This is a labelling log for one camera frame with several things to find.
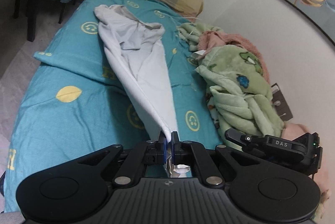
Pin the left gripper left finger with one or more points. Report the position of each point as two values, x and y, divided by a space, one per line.
78 189

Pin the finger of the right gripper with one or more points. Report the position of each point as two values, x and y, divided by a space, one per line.
237 137

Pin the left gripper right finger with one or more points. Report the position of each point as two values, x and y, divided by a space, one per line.
258 189

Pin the white t-shirt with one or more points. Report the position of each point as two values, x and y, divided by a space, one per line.
136 54

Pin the green fleece blanket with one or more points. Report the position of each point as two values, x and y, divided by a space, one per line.
237 94

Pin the teal patterned bed sheet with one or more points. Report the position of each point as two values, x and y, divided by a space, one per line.
75 104

